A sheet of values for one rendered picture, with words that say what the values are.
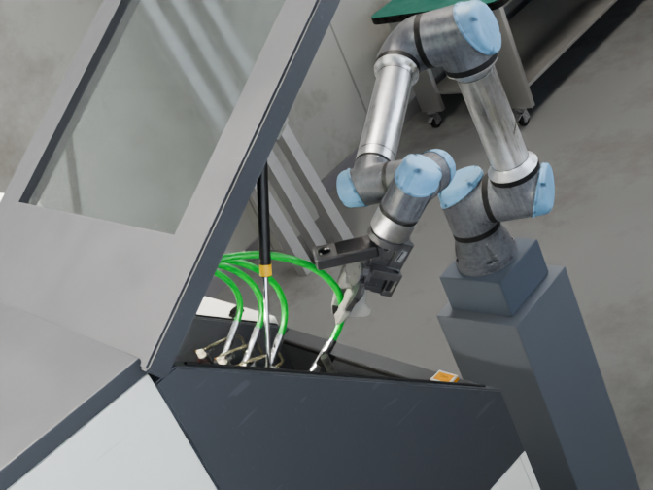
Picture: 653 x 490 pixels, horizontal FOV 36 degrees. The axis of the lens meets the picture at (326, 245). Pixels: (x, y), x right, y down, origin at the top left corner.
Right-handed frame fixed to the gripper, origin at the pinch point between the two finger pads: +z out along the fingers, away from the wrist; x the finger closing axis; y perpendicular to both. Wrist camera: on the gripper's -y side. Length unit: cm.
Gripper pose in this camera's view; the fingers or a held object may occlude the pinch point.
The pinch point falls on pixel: (334, 312)
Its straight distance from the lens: 194.4
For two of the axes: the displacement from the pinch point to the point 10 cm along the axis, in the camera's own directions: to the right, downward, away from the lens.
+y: 9.0, 2.0, 3.8
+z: -3.9, 7.7, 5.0
